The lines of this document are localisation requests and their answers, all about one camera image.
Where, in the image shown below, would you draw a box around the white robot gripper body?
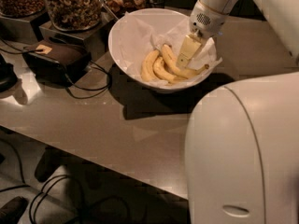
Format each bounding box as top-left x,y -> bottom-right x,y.
189,0 -> 226,39

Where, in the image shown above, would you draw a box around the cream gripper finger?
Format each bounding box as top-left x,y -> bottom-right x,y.
177,34 -> 206,68

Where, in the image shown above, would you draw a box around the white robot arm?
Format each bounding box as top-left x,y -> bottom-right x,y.
185,0 -> 299,224

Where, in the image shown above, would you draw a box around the white ceramic bowl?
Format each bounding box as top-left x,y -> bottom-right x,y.
108,8 -> 222,93

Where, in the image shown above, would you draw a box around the white paper bowl liner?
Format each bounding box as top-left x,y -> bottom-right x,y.
108,8 -> 222,93

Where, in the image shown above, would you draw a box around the right metal jar stand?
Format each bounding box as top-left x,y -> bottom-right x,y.
39,12 -> 115,61

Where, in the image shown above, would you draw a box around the metal jar stand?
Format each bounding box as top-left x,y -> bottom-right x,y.
0,10 -> 50,44
39,12 -> 115,61

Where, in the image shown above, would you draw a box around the glass jar of cashews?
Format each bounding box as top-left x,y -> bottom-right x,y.
44,0 -> 101,32

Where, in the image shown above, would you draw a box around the dark brown box device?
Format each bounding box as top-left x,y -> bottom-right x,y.
22,38 -> 91,87

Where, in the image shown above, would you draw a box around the left metal jar stand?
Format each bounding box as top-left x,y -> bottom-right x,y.
0,10 -> 50,44

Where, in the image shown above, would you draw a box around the glass jar of almonds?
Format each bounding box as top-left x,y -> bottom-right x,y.
0,0 -> 45,18

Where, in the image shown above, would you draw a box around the dark shoe under table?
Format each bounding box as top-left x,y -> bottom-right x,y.
35,147 -> 62,183

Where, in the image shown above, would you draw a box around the black round object left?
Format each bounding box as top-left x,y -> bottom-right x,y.
0,54 -> 18,92

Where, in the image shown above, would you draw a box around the dark shoe lower left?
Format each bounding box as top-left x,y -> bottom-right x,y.
0,196 -> 28,224

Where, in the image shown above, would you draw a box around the black cable on table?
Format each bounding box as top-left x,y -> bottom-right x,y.
0,35 -> 113,100

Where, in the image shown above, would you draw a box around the black floor cables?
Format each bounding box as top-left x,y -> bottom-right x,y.
0,137 -> 85,224

